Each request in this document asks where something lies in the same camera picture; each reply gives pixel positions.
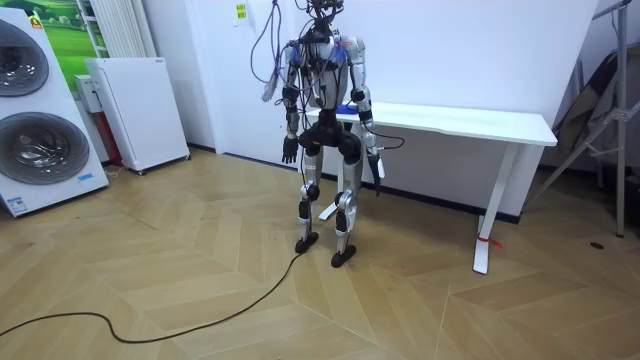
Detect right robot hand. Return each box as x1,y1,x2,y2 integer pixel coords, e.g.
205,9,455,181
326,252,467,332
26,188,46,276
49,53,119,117
367,151,387,198

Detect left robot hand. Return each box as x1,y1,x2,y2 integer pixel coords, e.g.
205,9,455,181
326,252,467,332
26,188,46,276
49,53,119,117
280,134,301,166

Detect robot legs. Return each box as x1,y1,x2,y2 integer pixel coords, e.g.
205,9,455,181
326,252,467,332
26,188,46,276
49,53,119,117
294,127,365,269

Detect robot body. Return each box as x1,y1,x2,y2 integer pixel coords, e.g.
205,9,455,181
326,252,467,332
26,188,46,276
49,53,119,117
283,0,367,149

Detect white desk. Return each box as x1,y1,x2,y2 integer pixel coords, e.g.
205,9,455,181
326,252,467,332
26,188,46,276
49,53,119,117
304,101,559,276

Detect red object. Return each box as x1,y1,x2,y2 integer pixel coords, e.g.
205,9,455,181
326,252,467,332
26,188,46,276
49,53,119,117
93,110,124,167

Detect white radiator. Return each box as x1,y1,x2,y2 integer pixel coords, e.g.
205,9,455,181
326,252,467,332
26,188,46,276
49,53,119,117
88,0,158,59

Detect small white box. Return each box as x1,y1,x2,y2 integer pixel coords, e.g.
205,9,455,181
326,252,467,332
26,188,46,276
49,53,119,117
73,74,104,115

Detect dark folded board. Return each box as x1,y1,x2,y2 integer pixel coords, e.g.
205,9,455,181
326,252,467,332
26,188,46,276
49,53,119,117
551,43,640,169

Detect grey metal stand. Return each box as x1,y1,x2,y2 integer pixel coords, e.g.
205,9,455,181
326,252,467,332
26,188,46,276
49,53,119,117
522,0,640,239

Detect white washing machine tower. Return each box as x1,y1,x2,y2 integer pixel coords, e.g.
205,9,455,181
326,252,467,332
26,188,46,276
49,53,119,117
0,6,110,219

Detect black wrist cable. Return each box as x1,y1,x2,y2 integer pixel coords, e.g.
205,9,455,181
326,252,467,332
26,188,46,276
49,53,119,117
363,122,407,152

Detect cable bundle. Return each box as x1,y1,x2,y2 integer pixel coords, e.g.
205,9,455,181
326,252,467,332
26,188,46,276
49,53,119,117
249,0,291,104

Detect white ladder frame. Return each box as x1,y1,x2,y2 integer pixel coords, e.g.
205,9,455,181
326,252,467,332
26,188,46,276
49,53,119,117
76,0,110,59

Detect black floor cable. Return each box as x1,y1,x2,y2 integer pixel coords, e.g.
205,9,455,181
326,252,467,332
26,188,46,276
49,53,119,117
0,252,307,346

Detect green landscape wall poster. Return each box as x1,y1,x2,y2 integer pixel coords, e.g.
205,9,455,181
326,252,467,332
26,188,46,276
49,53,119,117
0,0,110,93

